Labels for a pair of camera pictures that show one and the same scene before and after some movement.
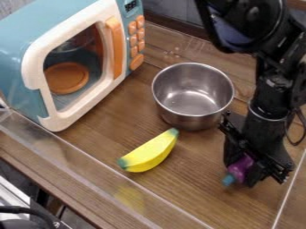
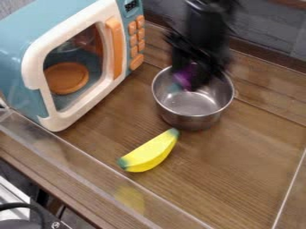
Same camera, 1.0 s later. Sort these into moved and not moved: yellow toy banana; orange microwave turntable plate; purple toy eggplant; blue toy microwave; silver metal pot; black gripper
Moved: black gripper; purple toy eggplant
Not moved: blue toy microwave; yellow toy banana; orange microwave turntable plate; silver metal pot
